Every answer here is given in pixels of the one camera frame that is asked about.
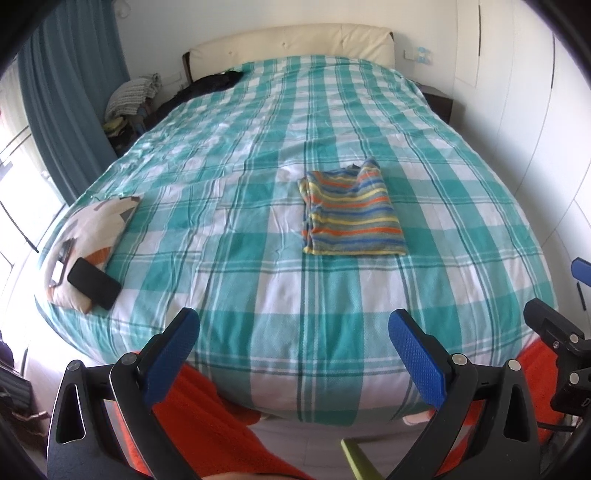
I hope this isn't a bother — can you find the blue curtain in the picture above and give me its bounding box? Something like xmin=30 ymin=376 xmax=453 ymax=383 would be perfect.
xmin=18 ymin=0 xmax=130 ymax=206

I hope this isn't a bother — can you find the teal plaid bedspread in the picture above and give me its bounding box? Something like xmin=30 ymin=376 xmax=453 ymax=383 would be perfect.
xmin=34 ymin=55 xmax=559 ymax=423

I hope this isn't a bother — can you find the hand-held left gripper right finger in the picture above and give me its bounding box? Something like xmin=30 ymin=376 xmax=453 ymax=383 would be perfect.
xmin=385 ymin=308 xmax=541 ymax=480

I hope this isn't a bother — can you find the striped knit sweater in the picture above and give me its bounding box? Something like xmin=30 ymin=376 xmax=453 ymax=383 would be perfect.
xmin=298 ymin=157 xmax=408 ymax=257

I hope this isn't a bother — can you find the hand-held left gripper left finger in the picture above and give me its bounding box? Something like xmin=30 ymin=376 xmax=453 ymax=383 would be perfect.
xmin=46 ymin=307 xmax=201 ymax=480

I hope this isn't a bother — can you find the dark cloth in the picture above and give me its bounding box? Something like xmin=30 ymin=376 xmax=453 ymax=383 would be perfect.
xmin=154 ymin=69 xmax=245 ymax=125

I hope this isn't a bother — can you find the dark wooden nightstand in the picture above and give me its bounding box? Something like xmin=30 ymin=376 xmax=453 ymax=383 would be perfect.
xmin=418 ymin=83 xmax=455 ymax=125

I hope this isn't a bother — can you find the pile of folded clothes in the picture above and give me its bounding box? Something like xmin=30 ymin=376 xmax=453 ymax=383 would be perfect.
xmin=104 ymin=73 xmax=162 ymax=139

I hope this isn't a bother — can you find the cream padded headboard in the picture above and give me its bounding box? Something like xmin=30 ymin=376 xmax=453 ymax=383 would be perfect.
xmin=189 ymin=27 xmax=395 ymax=75

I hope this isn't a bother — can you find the patterned cream pillow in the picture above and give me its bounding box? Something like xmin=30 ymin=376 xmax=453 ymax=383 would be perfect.
xmin=46 ymin=195 xmax=143 ymax=315

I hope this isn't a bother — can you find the window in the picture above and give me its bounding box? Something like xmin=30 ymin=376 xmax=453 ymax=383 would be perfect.
xmin=0 ymin=124 xmax=68 ymax=264

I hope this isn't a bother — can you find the black smartphone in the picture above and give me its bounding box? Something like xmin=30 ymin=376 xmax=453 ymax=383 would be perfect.
xmin=67 ymin=257 xmax=123 ymax=311

